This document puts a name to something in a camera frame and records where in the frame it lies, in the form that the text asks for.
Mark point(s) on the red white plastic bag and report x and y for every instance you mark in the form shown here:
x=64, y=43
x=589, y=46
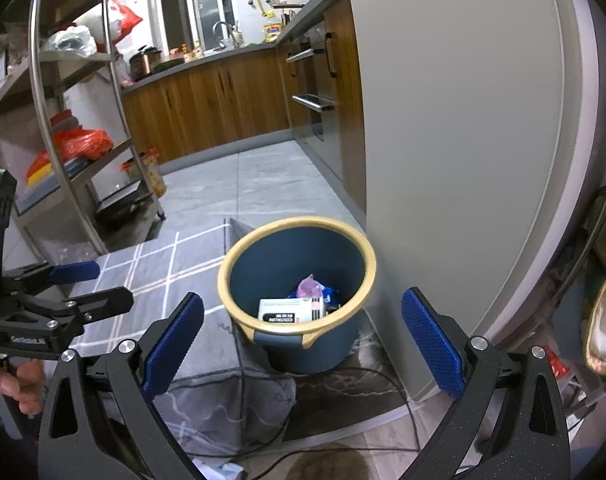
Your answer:
x=123, y=20

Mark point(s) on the grey kitchen countertop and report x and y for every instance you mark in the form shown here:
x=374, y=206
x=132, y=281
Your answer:
x=208, y=60

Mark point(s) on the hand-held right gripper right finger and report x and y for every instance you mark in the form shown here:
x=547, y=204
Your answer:
x=433, y=345

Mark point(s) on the grey refrigerator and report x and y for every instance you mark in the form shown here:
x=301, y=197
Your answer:
x=458, y=110

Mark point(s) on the metal faucet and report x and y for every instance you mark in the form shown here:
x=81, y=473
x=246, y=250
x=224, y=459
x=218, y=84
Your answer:
x=222, y=30

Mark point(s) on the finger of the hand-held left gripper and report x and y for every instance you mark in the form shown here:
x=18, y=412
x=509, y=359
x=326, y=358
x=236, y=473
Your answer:
x=98, y=302
x=73, y=272

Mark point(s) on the white green medicine box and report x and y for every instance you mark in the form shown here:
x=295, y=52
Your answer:
x=288, y=310

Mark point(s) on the beige fabric bag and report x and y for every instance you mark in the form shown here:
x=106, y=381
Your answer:
x=605, y=330

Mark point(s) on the person's left hand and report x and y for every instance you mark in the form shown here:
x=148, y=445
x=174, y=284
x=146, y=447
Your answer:
x=28, y=385

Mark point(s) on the yellow oil bottle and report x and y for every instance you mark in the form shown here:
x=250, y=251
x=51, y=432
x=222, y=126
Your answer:
x=273, y=30

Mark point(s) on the blue bin with yellow rim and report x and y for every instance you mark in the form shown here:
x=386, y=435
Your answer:
x=293, y=260

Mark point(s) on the white wet wipe pack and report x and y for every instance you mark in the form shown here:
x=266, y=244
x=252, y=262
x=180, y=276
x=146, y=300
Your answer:
x=223, y=472

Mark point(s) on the grey blue tray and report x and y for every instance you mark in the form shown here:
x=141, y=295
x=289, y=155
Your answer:
x=53, y=187

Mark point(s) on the metal shelf rack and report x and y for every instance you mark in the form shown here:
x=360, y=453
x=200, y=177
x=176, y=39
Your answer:
x=18, y=95

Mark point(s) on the purple plastic bag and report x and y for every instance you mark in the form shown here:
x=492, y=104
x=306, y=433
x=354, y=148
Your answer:
x=310, y=287

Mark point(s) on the grey checked rug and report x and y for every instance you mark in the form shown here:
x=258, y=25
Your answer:
x=208, y=360

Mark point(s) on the orange plastic bag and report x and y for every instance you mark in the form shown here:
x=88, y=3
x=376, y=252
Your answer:
x=83, y=145

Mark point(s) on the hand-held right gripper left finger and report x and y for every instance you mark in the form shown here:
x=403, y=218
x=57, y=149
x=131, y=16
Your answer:
x=173, y=345

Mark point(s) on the grey white plastic bag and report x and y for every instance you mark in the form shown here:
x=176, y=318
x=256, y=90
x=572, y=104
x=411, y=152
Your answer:
x=70, y=40

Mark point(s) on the red packet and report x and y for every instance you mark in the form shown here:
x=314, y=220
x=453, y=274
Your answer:
x=560, y=365

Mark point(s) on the kitchen window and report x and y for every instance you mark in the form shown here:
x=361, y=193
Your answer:
x=203, y=0

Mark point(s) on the wooden kitchen cabinet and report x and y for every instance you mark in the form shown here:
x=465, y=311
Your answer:
x=208, y=105
x=348, y=125

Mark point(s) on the clear bag of snacks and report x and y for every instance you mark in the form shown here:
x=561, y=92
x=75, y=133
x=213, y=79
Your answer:
x=150, y=175

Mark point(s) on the dark cooking pot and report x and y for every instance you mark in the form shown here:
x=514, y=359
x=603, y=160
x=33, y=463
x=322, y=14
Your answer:
x=143, y=62

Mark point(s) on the red lidded container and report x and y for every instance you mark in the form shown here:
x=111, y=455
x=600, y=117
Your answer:
x=64, y=120

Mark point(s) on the steel built-in oven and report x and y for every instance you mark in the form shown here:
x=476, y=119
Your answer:
x=310, y=85

